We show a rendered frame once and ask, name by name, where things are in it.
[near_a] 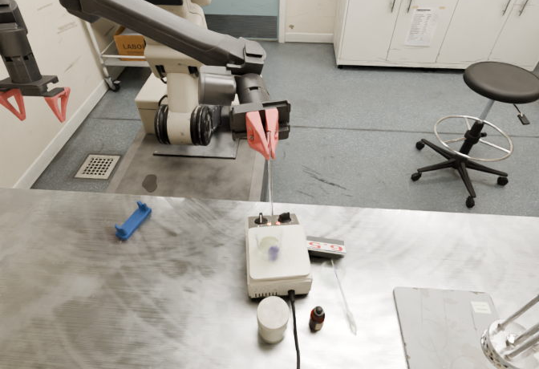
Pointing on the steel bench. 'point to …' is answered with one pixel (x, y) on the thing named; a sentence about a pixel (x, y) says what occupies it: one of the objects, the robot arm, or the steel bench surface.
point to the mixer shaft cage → (512, 342)
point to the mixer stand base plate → (443, 326)
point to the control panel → (273, 220)
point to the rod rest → (133, 221)
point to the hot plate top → (293, 258)
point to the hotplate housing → (283, 286)
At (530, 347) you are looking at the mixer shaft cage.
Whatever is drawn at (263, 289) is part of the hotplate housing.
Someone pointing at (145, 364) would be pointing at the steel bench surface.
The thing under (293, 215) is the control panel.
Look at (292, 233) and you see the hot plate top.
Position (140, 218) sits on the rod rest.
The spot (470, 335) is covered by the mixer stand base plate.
